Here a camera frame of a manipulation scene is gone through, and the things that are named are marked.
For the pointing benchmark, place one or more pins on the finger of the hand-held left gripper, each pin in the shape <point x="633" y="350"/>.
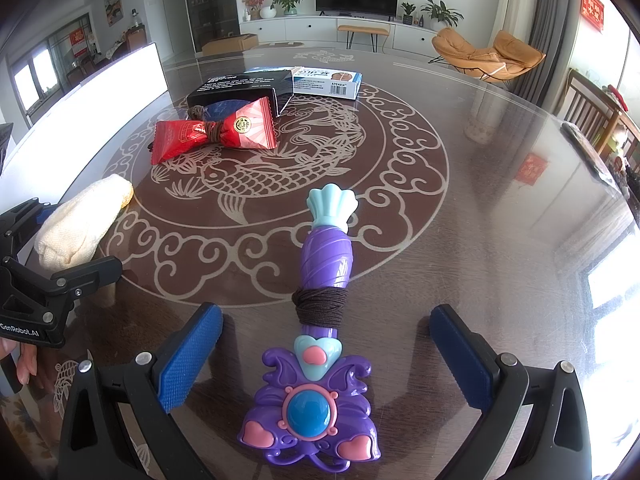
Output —
<point x="20" y="220"/>
<point x="95" y="270"/>

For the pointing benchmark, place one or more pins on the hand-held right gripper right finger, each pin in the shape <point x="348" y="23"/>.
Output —
<point x="462" y="355"/>

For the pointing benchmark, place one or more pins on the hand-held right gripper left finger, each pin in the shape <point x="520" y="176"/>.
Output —
<point x="190" y="355"/>

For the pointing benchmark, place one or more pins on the purple toy wand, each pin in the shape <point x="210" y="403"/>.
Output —
<point x="325" y="255"/>

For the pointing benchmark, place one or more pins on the black cardboard box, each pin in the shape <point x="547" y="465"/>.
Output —
<point x="235" y="85"/>

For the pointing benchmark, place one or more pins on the white and blue cream box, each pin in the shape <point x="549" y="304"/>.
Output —
<point x="325" y="85"/>

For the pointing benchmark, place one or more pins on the person's left hand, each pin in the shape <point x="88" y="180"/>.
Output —
<point x="27" y="365"/>

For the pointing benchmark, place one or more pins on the red snack packet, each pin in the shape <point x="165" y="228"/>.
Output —
<point x="240" y="130"/>

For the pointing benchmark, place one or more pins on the dark flat object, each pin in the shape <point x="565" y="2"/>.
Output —
<point x="587" y="152"/>

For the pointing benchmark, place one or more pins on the brown cardboard box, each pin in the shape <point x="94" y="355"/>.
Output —
<point x="230" y="42"/>

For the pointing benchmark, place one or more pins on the wooden chair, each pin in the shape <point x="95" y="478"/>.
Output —
<point x="590" y="105"/>

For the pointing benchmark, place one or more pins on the dark display cabinet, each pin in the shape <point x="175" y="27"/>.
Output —
<point x="210" y="0"/>

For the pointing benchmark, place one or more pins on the orange lounge chair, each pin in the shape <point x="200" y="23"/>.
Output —
<point x="470" y="55"/>

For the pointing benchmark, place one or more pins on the white television cabinet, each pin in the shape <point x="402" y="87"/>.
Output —
<point x="300" y="30"/>

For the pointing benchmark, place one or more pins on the bushy potted plant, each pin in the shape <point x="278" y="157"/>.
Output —
<point x="289" y="1"/>

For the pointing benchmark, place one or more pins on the wooden bench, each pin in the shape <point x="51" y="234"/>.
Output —
<point x="362" y="29"/>

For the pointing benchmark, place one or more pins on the large potted plant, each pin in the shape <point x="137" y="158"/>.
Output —
<point x="442" y="12"/>

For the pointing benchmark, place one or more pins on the grey curtain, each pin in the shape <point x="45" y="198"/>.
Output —
<point x="545" y="20"/>

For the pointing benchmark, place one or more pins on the small potted plant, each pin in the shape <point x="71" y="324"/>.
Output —
<point x="408" y="14"/>

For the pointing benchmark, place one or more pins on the wall painting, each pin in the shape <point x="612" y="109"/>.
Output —
<point x="112" y="6"/>

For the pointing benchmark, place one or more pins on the red wall decoration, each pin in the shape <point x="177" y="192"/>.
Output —
<point x="592" y="7"/>

